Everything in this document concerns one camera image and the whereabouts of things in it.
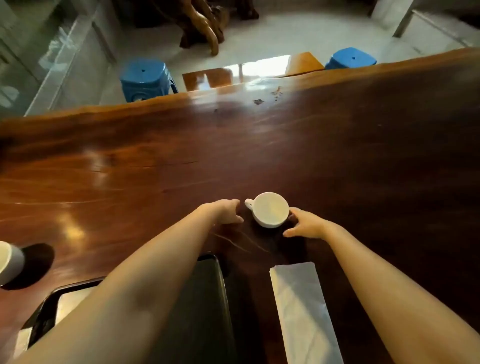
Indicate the person's right hand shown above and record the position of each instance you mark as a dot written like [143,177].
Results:
[309,226]

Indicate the person's left hand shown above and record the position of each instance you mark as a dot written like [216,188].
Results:
[223,213]

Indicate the white cup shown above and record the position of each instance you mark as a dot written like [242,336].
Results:
[10,262]
[270,210]

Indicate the white napkin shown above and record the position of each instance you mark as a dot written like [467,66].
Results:
[300,311]

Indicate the black tray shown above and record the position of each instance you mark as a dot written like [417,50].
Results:
[195,311]

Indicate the person's right forearm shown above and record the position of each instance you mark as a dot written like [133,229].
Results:
[393,300]

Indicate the person's left forearm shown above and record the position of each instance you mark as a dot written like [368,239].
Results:
[131,300]

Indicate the glossy wooden bench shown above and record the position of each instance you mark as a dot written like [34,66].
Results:
[210,78]

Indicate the blue plastic stool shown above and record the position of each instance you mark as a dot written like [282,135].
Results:
[350,59]
[144,80]

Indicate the carved wooden root sculpture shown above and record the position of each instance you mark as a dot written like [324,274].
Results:
[202,26]

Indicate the glass display cabinet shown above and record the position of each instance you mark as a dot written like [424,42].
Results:
[48,63]

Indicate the grey metal framed counter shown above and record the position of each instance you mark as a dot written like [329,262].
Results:
[423,26]

